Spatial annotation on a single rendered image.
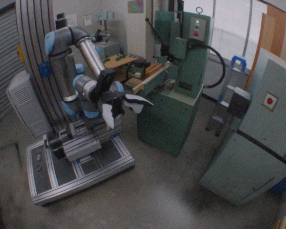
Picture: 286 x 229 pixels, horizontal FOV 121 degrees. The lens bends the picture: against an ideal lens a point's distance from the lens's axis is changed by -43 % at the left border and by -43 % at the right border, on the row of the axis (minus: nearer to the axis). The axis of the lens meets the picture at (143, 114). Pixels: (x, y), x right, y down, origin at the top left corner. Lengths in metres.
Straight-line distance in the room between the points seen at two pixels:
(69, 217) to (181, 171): 1.39
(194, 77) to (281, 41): 1.65
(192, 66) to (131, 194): 1.34
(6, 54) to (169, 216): 4.10
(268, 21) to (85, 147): 2.55
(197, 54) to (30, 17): 1.17
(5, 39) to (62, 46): 3.05
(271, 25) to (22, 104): 2.78
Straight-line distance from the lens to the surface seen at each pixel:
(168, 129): 1.46
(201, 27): 1.02
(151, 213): 1.50
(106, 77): 0.40
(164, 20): 1.20
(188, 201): 1.59
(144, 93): 1.12
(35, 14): 0.96
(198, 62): 1.13
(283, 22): 2.41
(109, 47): 3.46
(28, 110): 1.07
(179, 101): 1.20
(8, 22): 3.74
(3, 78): 3.80
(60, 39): 0.73
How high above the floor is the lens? 1.49
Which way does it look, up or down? 42 degrees down
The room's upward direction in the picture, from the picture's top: straight up
